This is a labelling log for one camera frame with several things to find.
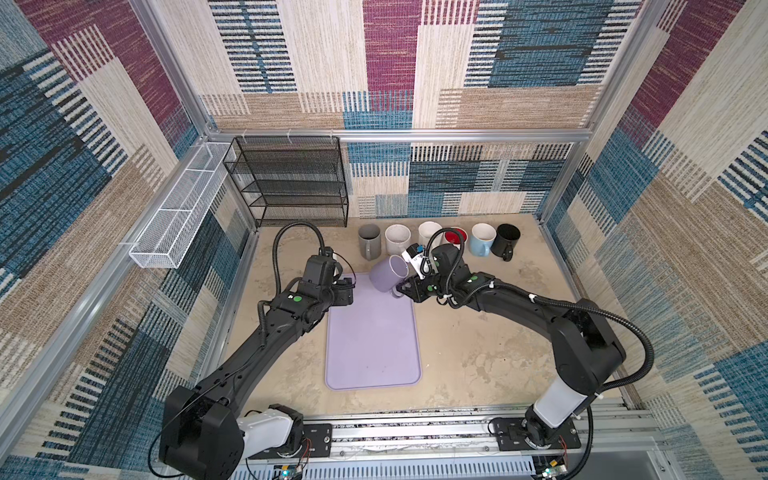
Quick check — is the black ceramic mug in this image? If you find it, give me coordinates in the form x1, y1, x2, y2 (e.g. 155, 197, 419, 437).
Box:
491, 223, 521, 262

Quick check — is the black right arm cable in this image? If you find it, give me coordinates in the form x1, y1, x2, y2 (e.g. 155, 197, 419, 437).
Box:
422, 226, 656, 480

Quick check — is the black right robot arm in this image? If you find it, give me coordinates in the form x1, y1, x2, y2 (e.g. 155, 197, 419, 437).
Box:
396, 245, 626, 448

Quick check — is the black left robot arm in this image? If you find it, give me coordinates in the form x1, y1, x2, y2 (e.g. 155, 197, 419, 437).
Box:
149, 247, 354, 479

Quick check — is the grey ceramic mug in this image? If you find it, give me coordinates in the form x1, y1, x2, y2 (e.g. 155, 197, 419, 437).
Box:
358, 224, 382, 261

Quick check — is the light blue mug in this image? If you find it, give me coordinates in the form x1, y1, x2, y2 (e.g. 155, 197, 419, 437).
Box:
469, 223, 497, 257

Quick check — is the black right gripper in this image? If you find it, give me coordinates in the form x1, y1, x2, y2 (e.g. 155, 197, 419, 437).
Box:
396, 268, 454, 302

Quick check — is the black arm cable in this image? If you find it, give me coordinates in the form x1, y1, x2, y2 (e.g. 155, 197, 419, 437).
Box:
256, 220, 329, 337
422, 226, 656, 480

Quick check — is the white patterned mug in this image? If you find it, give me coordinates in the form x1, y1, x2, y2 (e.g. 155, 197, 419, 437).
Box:
418, 221, 444, 247

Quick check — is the purple ceramic mug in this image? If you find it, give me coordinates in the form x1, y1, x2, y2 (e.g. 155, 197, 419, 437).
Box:
369, 255, 409, 298

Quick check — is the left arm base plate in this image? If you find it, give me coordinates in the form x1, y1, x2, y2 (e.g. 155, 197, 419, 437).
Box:
288, 423, 333, 460

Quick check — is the black wire mesh shelf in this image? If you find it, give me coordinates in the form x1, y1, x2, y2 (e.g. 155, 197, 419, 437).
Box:
223, 136, 349, 227

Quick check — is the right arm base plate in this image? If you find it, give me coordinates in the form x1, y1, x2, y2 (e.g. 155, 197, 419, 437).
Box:
488, 417, 585, 451

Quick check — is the lavender plastic tray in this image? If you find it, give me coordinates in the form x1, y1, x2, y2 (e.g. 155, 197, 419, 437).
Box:
325, 273, 422, 391

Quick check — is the white ceramic mug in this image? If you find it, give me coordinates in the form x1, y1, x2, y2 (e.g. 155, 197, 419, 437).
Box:
444, 227, 468, 247

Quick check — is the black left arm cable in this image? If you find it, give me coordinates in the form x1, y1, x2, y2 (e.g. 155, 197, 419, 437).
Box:
256, 220, 329, 337

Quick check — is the cream speckled mug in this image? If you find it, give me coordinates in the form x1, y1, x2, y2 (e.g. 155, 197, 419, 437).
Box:
384, 224, 412, 256

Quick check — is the aluminium front rail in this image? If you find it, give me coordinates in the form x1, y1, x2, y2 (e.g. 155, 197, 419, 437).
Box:
227, 402, 684, 479

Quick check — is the white wire mesh basket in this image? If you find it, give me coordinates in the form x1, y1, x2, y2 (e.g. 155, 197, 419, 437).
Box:
129, 142, 229, 269

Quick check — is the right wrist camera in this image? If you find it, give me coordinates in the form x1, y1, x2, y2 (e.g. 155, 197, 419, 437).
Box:
401, 243, 425, 279

